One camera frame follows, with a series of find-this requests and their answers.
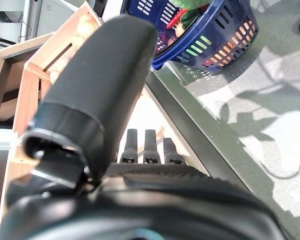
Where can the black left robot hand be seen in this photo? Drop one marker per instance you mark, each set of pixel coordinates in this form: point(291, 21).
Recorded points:
point(95, 75)

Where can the blue plastic shopping basket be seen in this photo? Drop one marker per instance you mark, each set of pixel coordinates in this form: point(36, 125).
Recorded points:
point(215, 50)

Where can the wide wooden slat crate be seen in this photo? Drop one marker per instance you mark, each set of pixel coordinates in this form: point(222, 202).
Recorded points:
point(150, 110)

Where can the narrow wooden slat crate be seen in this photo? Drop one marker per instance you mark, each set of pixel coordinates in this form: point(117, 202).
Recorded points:
point(30, 82)

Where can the beige toy mushroom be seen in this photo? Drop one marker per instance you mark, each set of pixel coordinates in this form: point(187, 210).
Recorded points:
point(180, 29)

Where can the small red ribbed carrot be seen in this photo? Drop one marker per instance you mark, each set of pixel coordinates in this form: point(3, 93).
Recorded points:
point(175, 20)

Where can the dark green toy cucumber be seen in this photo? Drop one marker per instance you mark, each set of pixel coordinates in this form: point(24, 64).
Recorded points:
point(190, 15)

